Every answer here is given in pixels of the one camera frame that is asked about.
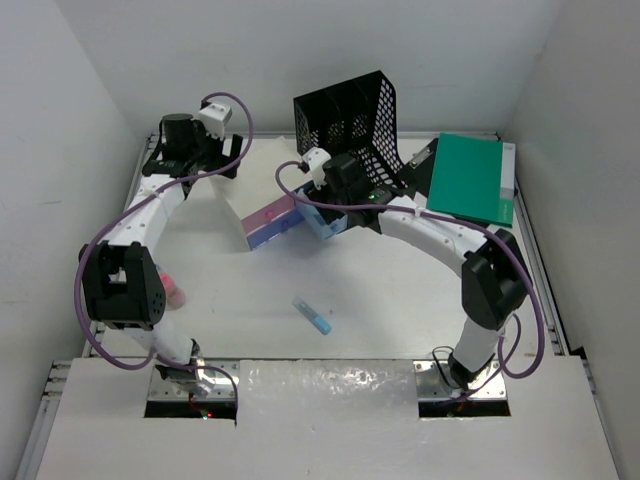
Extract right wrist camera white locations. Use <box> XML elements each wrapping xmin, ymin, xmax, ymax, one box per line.
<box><xmin>299</xmin><ymin>147</ymin><xmax>331</xmax><ymax>190</ymax></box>

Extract purple wide drawer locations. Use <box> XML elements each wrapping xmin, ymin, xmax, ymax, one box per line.
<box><xmin>247</xmin><ymin>209</ymin><xmax>304</xmax><ymax>250</ymax></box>

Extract white front cover board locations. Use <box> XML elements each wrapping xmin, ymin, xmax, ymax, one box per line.
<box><xmin>38</xmin><ymin>357</ymin><xmax>617</xmax><ymax>479</ymax></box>

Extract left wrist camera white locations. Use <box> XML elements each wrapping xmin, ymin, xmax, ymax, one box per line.
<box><xmin>196</xmin><ymin>101</ymin><xmax>232</xmax><ymax>140</ymax></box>

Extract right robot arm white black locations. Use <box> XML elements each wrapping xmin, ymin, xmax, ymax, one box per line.
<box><xmin>303</xmin><ymin>148</ymin><xmax>527</xmax><ymax>390</ymax></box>

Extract pink small drawer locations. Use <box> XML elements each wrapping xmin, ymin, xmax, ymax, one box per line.
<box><xmin>242</xmin><ymin>196</ymin><xmax>296</xmax><ymax>235</ymax></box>

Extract green folder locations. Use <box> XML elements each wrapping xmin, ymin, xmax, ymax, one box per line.
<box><xmin>427</xmin><ymin>133</ymin><xmax>516</xmax><ymax>227</ymax></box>

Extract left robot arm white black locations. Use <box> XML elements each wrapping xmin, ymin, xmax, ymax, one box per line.
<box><xmin>74</xmin><ymin>103</ymin><xmax>243</xmax><ymax>369</ymax></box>

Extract aluminium table frame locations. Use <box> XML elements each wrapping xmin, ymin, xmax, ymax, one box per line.
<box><xmin>14</xmin><ymin>130</ymin><xmax>599</xmax><ymax>480</ymax></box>

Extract pink glue stick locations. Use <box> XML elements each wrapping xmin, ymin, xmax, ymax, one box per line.
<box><xmin>158</xmin><ymin>268</ymin><xmax>186</xmax><ymax>309</ymax></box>

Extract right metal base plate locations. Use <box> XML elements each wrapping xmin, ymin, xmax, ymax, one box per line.
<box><xmin>413</xmin><ymin>359</ymin><xmax>508</xmax><ymax>402</ymax></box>

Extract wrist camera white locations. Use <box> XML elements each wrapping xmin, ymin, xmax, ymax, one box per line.
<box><xmin>299</xmin><ymin>147</ymin><xmax>331</xmax><ymax>190</ymax></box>
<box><xmin>196</xmin><ymin>101</ymin><xmax>232</xmax><ymax>140</ymax></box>

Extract white drawer box pastel drawers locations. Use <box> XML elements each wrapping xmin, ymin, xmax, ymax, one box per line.
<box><xmin>210</xmin><ymin>136</ymin><xmax>300</xmax><ymax>251</ymax></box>

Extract black clipboard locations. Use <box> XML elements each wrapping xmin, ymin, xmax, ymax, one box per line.
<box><xmin>397</xmin><ymin>137</ymin><xmax>494</xmax><ymax>236</ymax></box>

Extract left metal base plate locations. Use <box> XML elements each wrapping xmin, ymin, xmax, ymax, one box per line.
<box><xmin>147</xmin><ymin>358</ymin><xmax>240</xmax><ymax>402</ymax></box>

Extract metal base plate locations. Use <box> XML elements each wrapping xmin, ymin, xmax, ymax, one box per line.
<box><xmin>147</xmin><ymin>358</ymin><xmax>240</xmax><ymax>402</ymax></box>
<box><xmin>413</xmin><ymin>359</ymin><xmax>508</xmax><ymax>402</ymax></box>

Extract light blue small drawer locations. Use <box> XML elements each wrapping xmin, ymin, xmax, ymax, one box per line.
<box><xmin>294</xmin><ymin>181</ymin><xmax>348</xmax><ymax>240</ymax></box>

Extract black mesh file organizer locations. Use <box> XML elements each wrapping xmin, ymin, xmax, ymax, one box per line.
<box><xmin>293</xmin><ymin>70</ymin><xmax>406</xmax><ymax>189</ymax></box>

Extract blue glue stick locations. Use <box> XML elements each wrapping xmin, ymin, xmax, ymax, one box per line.
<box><xmin>292</xmin><ymin>297</ymin><xmax>332</xmax><ymax>335</ymax></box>

